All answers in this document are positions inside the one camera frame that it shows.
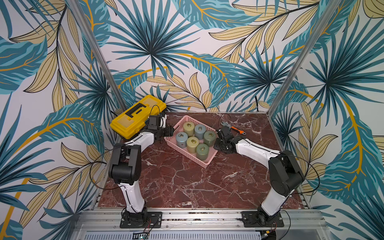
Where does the orange handled adjustable wrench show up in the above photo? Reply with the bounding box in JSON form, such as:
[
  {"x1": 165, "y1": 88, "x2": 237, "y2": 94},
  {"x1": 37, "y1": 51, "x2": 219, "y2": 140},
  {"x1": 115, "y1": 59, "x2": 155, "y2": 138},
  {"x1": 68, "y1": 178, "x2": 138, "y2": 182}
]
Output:
[{"x1": 221, "y1": 122, "x2": 246, "y2": 136}]

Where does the aluminium front rail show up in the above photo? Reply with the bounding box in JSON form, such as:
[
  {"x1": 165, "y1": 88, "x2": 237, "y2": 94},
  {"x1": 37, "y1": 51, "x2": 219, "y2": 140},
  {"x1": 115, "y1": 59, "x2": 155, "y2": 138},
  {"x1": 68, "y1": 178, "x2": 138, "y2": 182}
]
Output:
[{"x1": 70, "y1": 208, "x2": 332, "y2": 240}]

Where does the olive tea canister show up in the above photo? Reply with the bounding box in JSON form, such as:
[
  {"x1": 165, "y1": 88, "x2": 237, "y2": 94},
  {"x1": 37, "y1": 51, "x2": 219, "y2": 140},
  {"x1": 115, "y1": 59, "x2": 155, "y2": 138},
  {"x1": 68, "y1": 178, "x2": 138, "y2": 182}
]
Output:
[
  {"x1": 183, "y1": 122, "x2": 195, "y2": 137},
  {"x1": 187, "y1": 137, "x2": 200, "y2": 154}
]

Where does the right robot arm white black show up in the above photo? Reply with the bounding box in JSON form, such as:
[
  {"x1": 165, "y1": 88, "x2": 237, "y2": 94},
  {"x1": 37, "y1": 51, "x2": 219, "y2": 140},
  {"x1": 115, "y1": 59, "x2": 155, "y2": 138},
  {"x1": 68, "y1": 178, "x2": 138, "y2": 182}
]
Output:
[{"x1": 214, "y1": 126, "x2": 305, "y2": 226}]

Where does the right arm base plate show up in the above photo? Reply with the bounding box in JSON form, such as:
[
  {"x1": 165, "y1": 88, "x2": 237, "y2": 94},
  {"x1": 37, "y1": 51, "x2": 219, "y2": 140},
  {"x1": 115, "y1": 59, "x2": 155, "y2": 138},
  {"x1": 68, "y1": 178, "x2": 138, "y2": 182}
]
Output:
[{"x1": 241, "y1": 211, "x2": 285, "y2": 228}]

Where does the right aluminium corner post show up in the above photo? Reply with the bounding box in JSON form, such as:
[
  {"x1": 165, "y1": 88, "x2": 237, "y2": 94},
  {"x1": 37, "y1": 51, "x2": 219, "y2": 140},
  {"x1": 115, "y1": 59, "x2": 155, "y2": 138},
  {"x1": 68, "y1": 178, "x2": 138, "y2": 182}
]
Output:
[{"x1": 267, "y1": 0, "x2": 342, "y2": 118}]

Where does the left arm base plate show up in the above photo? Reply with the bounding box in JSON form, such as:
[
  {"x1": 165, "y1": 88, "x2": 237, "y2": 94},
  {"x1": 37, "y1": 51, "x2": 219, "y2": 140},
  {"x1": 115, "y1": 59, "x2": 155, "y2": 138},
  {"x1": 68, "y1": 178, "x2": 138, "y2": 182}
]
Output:
[{"x1": 120, "y1": 211, "x2": 163, "y2": 229}]

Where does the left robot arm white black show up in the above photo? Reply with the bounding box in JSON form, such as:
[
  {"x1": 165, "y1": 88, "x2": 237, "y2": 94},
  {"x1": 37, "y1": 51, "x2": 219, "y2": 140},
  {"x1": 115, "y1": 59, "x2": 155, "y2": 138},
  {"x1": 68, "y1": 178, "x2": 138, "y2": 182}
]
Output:
[{"x1": 108, "y1": 113, "x2": 174, "y2": 228}]

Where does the blue-grey tea canister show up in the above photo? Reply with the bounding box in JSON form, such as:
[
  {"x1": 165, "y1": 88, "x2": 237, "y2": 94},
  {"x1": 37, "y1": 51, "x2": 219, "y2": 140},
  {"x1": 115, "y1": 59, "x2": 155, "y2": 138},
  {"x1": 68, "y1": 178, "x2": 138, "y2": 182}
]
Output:
[
  {"x1": 176, "y1": 132, "x2": 189, "y2": 149},
  {"x1": 194, "y1": 124, "x2": 207, "y2": 140}
]

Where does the green tea canister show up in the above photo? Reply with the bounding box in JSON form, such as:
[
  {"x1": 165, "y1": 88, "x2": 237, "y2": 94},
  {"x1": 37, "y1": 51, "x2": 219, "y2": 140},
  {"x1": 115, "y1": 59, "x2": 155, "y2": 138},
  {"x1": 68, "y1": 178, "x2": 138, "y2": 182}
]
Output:
[
  {"x1": 196, "y1": 144, "x2": 210, "y2": 161},
  {"x1": 203, "y1": 131, "x2": 217, "y2": 147}
]

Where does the aluminium corner post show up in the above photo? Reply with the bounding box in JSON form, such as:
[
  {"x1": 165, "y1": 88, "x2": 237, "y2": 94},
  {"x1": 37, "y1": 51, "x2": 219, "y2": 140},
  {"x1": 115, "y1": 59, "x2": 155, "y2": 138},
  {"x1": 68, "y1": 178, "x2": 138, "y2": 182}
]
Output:
[
  {"x1": 68, "y1": 0, "x2": 128, "y2": 111},
  {"x1": 267, "y1": 0, "x2": 342, "y2": 118}
]

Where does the yellow black toolbox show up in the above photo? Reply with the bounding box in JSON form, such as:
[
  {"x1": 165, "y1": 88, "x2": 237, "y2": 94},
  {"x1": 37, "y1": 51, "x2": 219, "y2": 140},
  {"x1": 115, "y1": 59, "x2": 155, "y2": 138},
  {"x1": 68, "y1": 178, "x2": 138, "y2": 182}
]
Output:
[{"x1": 110, "y1": 95, "x2": 167, "y2": 140}]

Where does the left aluminium corner post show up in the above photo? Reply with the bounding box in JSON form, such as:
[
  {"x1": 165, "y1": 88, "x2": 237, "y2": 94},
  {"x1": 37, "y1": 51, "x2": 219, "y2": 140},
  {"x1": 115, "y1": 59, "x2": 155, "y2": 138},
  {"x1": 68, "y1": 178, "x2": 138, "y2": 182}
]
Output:
[{"x1": 68, "y1": 0, "x2": 128, "y2": 111}]

